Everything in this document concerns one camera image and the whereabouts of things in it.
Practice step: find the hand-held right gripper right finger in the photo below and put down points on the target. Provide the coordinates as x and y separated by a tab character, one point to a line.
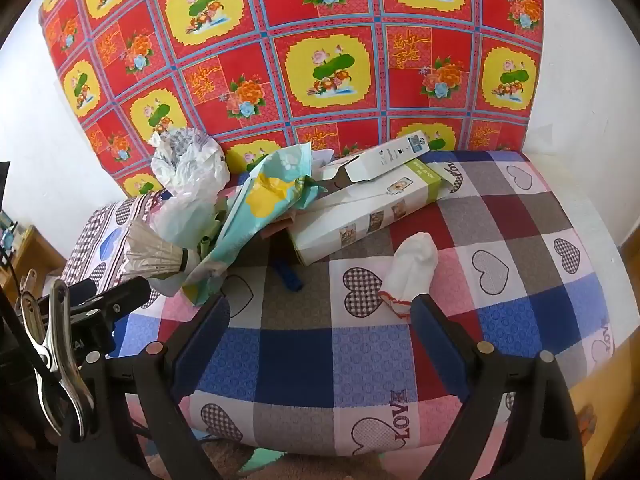
440	350

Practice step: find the pink paper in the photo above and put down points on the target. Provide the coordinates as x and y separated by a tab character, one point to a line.
277	229

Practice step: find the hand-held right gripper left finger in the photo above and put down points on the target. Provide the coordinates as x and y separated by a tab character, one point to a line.
200	350

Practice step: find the checkered heart bedsheet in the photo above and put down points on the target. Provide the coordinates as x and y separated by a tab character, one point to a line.
380	360

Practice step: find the white plastic bag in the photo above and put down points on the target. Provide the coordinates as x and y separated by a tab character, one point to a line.
190	180

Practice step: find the red floral printed cloth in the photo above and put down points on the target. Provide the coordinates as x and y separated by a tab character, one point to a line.
300	60

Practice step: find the slim white cardboard box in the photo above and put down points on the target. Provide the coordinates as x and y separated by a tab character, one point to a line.
385	157

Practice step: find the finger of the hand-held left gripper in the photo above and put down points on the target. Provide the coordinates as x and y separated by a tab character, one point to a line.
117	300

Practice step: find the metal spring clip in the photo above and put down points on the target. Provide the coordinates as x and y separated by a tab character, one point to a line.
57	340
29	285

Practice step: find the small blue object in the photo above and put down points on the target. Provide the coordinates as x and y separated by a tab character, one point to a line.
289	276

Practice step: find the white feather shuttlecock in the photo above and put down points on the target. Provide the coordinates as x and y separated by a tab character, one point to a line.
150	252

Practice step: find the long white green cardboard box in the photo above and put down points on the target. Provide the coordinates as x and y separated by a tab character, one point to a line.
350	220

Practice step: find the wooden desk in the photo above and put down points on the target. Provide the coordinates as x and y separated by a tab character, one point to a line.
30	260

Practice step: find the white knit glove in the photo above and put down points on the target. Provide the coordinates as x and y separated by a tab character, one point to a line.
412	270

